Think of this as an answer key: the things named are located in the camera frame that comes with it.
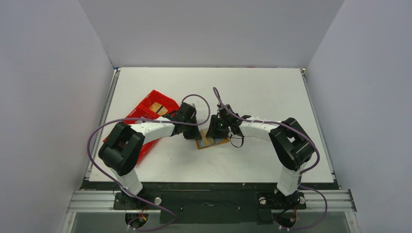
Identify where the red plastic compartment tray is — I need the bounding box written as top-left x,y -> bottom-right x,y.
124,90 -> 179,164

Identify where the yellow leather card holder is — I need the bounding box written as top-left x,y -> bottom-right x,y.
195,129 -> 229,150

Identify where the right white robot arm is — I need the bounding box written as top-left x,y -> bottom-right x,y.
206,104 -> 315,207

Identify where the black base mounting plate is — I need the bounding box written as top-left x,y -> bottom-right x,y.
81,181 -> 338,228

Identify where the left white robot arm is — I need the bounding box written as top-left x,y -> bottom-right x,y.
98,103 -> 197,209

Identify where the gold card in tray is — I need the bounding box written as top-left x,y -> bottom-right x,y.
149,102 -> 169,119

